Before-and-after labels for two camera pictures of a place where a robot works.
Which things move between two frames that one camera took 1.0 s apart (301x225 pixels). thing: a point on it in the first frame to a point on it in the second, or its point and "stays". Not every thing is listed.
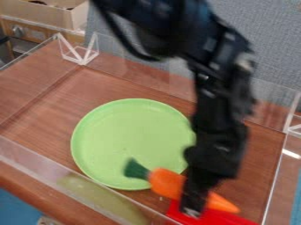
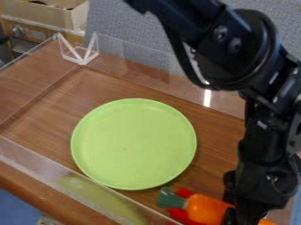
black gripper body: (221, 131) to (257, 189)
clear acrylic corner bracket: (79, 54) stays
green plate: (130, 128) stays
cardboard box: (63, 13) stays
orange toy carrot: (167, 183) to (205, 209)
